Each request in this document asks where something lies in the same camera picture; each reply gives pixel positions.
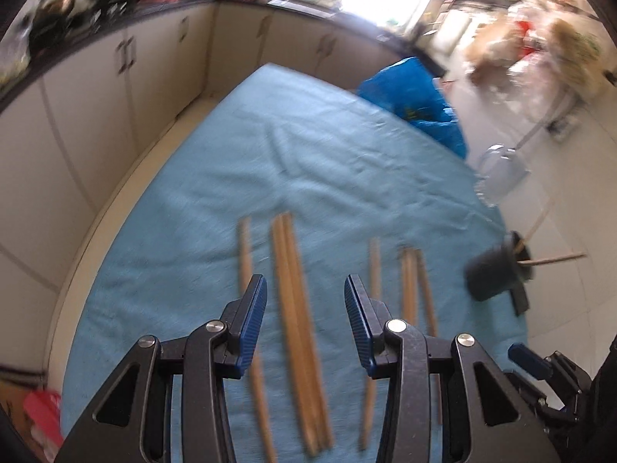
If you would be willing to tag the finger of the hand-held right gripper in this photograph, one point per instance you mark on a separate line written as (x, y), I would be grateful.
(525, 358)

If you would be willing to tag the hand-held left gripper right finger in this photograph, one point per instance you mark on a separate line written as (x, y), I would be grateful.
(359, 328)

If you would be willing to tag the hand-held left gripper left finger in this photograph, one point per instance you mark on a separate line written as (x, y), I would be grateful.
(250, 328)

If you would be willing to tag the wooden chopstick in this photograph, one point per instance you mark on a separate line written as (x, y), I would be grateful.
(301, 299)
(408, 284)
(537, 222)
(426, 294)
(284, 289)
(375, 265)
(554, 258)
(246, 251)

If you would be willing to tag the black perforated utensil holder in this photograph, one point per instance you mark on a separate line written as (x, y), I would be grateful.
(491, 275)

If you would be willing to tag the blue towel cloth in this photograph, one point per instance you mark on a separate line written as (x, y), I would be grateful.
(289, 154)

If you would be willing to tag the clear glass pitcher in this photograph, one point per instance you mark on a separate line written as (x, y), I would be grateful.
(503, 173)

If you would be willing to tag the red packet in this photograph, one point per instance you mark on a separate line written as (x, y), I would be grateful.
(43, 417)

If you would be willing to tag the blue plastic bag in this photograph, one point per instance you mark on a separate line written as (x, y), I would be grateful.
(409, 91)

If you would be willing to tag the pile of plastic bags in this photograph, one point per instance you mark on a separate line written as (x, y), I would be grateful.
(540, 58)

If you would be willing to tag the dark cooking pot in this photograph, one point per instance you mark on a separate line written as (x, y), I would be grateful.
(53, 19)

